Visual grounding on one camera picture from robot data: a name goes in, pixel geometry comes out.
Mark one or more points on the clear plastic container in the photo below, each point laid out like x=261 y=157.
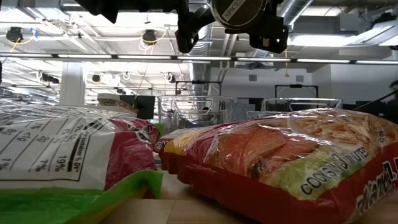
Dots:
x=267 y=107
x=164 y=118

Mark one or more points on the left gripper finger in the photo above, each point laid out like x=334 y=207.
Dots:
x=189 y=37
x=273 y=34

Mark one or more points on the red yellow ramen packet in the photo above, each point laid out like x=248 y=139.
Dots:
x=264 y=155

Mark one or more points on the green pink ramen packet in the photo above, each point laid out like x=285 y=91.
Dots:
x=46 y=149

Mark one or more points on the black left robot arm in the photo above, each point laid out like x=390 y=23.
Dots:
x=124 y=6

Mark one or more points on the wide silver ventilation duct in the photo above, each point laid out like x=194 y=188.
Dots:
x=199 y=74

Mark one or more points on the black background rig frame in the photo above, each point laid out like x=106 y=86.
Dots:
x=295 y=86

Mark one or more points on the black monitor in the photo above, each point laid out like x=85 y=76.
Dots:
x=371 y=109
x=146 y=107

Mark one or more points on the white building column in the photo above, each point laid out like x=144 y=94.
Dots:
x=72 y=81

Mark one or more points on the tan-lidded spice jar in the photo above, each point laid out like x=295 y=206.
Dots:
x=239 y=12

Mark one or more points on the long ceiling light panel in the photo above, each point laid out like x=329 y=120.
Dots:
x=317 y=40

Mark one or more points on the person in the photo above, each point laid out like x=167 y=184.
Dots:
x=394 y=90

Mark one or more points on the brown orange snack packet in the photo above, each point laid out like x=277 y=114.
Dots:
x=129 y=109

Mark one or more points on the black overhead light bar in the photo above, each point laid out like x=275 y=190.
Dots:
x=124 y=58

